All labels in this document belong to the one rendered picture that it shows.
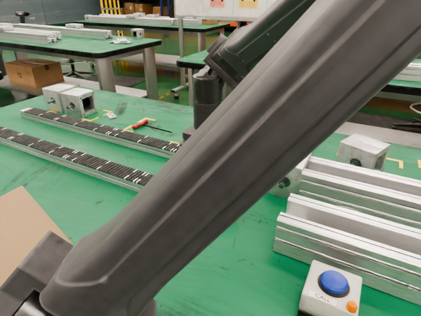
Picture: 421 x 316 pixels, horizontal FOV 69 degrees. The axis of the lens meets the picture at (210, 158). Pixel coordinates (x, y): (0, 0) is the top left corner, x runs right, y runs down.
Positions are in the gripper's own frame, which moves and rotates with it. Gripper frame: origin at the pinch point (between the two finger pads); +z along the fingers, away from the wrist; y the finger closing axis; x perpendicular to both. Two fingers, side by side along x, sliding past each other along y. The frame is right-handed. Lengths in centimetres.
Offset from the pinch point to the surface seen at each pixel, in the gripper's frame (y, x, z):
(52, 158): 0, 54, 12
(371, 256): -5.6, -34.4, 5.7
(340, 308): -17.2, -31.1, 7.0
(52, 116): 20, 79, 9
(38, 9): 738, 1072, 23
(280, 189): 13.8, -13.7, 10.3
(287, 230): -4.4, -19.8, 7.0
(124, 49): 173, 177, 13
